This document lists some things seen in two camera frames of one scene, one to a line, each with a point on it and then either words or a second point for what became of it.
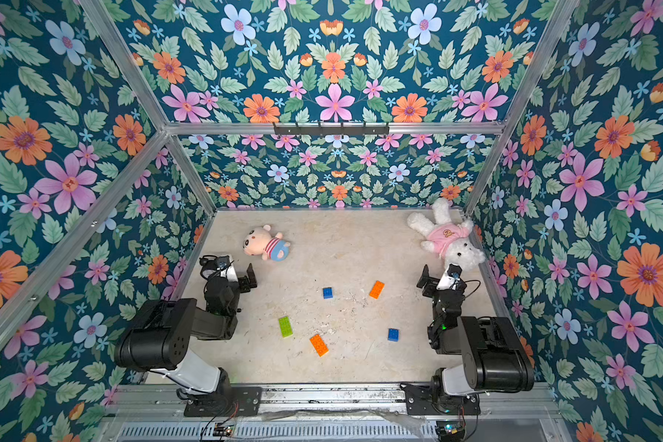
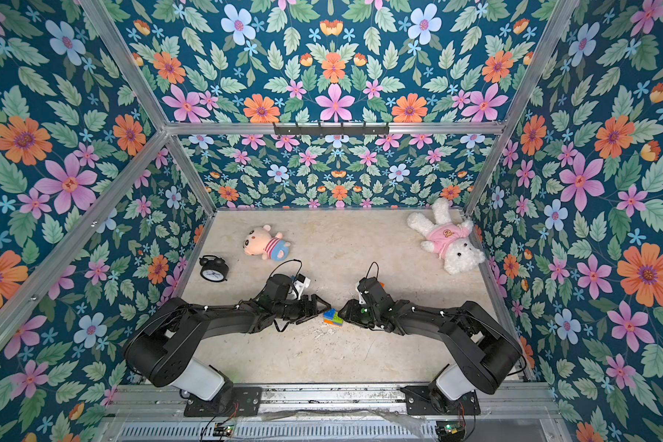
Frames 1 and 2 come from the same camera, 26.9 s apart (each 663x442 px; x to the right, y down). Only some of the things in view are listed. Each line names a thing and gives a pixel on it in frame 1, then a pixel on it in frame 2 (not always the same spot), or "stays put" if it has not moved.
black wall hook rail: [331, 131] stays put
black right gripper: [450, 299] → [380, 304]
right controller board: [450, 430] stays put
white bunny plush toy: [451, 241] stays put
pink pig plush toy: [261, 242] stays put
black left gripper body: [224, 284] → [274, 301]
